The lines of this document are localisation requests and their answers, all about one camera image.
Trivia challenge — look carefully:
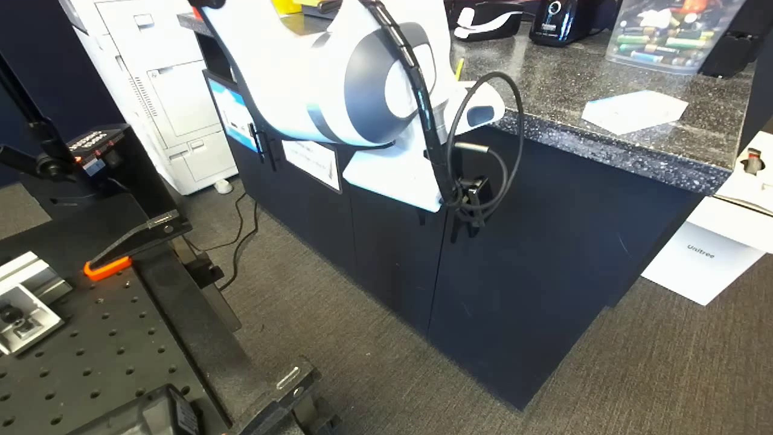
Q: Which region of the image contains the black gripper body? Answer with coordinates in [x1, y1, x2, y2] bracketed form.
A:
[448, 171, 498, 218]

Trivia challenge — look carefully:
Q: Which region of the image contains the dark blue cabinet door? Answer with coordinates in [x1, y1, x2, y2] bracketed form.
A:
[423, 128, 526, 410]

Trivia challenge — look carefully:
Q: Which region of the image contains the dark blue cabinet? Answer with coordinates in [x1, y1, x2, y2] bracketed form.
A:
[177, 7, 711, 410]

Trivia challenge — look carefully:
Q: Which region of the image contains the white office printer cabinet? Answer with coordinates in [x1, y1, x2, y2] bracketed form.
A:
[59, 0, 242, 198]

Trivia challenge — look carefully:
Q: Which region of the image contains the white label sign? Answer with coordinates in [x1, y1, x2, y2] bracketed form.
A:
[281, 136, 346, 192]

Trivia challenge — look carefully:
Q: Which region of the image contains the white black stapler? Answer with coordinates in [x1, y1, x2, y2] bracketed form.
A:
[452, 1, 526, 44]

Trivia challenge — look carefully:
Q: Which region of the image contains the black desktop device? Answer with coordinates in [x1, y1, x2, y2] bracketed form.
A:
[529, 0, 599, 47]

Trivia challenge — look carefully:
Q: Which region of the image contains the white printed paper sheet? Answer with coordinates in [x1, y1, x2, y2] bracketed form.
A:
[641, 192, 773, 310]

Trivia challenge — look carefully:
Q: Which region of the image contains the blue label sign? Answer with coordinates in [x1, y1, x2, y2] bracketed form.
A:
[202, 72, 266, 156]

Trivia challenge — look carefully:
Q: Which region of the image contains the yellow object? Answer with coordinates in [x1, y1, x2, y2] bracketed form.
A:
[268, 0, 327, 18]

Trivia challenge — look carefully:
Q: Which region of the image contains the clear box with colourful items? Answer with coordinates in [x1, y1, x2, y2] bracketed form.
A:
[606, 0, 750, 74]

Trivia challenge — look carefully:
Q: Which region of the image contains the penguin print paper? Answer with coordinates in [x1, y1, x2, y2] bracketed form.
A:
[713, 128, 773, 218]

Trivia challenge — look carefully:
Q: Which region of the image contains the perforated metal breadboard plate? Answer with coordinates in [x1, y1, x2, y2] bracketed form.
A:
[0, 268, 237, 435]

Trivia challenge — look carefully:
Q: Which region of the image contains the silver cabinet door handle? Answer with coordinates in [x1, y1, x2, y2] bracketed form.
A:
[452, 140, 496, 156]

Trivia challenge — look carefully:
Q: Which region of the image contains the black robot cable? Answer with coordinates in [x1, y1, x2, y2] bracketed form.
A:
[359, 0, 529, 221]

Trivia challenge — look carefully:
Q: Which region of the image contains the black floor cable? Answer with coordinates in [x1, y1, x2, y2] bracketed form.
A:
[185, 185, 266, 294]

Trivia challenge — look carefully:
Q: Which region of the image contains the small grey metal bracket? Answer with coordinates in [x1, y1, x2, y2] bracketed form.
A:
[138, 382, 206, 435]

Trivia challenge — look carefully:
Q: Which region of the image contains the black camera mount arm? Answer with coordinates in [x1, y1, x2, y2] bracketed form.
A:
[0, 53, 194, 268]

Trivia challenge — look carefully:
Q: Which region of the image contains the silver aluminium rail bracket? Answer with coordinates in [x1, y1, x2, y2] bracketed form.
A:
[0, 248, 78, 358]

